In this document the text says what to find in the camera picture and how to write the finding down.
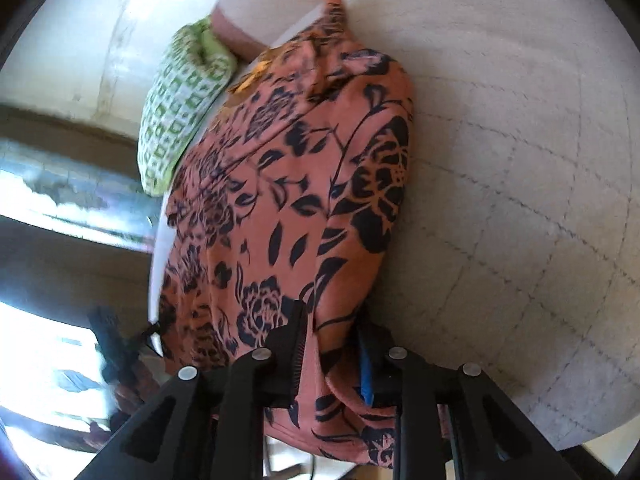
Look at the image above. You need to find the orange black floral garment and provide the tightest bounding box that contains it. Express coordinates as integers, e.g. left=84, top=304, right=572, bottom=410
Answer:
left=159, top=0, right=453, bottom=471

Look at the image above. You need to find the green white patterned pillow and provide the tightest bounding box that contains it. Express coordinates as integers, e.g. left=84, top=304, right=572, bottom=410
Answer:
left=137, top=15, right=239, bottom=197

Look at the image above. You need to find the patterned glass window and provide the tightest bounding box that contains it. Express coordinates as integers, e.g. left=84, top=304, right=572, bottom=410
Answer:
left=0, top=137, right=157, bottom=253

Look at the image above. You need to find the white quilted bed cover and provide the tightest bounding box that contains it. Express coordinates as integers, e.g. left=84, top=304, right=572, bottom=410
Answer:
left=149, top=0, right=640, bottom=480

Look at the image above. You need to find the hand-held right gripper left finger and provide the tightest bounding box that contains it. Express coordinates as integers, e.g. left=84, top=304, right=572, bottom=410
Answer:
left=75, top=300, right=313, bottom=480

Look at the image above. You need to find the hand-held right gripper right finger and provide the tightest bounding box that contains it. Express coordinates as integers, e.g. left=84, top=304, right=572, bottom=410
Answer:
left=354, top=327, right=568, bottom=480

